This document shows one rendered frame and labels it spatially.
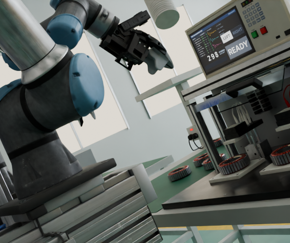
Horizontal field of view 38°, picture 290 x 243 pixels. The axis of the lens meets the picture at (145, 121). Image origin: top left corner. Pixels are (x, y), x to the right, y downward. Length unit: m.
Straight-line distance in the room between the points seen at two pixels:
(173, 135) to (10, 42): 6.34
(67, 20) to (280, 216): 0.70
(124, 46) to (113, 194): 0.38
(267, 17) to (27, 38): 0.85
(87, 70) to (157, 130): 6.08
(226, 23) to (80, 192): 0.86
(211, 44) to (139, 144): 5.15
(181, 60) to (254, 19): 6.18
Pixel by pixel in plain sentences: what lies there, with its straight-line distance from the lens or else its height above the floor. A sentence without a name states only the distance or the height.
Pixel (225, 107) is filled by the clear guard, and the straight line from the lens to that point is 1.26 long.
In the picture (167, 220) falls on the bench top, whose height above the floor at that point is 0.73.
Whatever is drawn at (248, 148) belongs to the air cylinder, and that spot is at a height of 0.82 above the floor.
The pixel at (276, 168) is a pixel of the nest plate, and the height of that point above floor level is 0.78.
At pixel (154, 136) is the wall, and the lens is 6.85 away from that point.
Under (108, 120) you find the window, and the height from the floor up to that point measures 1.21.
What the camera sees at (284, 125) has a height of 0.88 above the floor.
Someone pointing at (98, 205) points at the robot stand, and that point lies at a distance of 0.94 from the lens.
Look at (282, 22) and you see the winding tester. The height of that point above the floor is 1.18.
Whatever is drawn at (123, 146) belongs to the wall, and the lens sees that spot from 6.52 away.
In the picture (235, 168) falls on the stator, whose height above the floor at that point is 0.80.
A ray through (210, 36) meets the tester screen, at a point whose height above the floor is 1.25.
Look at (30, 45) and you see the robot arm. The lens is 0.82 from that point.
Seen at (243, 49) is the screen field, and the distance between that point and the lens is 1.52.
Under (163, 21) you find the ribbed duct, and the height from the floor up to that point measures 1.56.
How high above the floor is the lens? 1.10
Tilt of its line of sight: 1 degrees down
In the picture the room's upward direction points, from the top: 24 degrees counter-clockwise
